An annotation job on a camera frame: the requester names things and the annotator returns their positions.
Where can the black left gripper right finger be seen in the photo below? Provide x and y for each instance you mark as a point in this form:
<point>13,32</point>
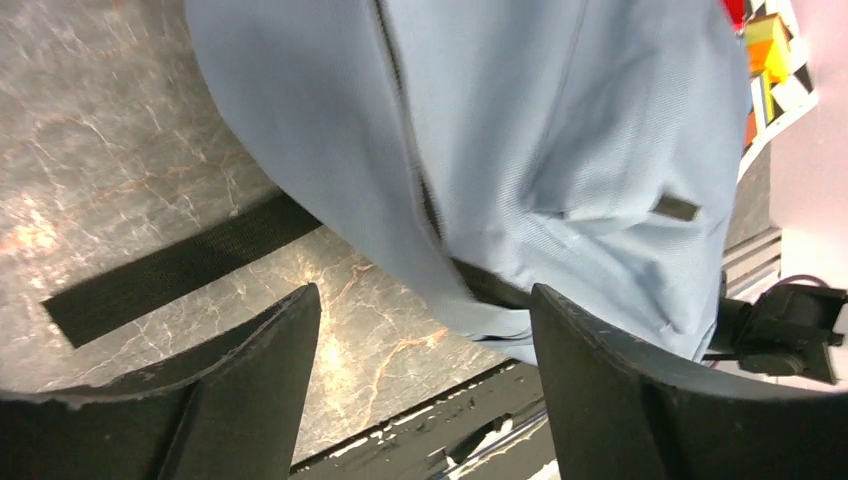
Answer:
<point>621,408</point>

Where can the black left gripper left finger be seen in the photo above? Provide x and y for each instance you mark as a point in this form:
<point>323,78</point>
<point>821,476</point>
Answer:
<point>227,408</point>

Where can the orange green toy blocks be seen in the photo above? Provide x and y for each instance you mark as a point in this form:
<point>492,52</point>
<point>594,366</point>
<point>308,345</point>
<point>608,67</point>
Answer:
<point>767,43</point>

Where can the striped colour block stack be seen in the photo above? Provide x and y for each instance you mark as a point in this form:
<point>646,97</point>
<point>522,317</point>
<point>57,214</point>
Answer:
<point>762,112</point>

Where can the black white checkered mat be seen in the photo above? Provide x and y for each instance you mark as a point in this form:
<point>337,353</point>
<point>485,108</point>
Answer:
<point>797,96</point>

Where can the red toy block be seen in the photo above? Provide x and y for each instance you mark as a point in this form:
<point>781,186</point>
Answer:
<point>736,13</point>

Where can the blue fabric backpack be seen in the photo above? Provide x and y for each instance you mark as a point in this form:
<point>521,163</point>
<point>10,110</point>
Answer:
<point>473,149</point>

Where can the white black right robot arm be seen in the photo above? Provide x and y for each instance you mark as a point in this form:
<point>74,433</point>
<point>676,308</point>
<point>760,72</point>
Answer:
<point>788,331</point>

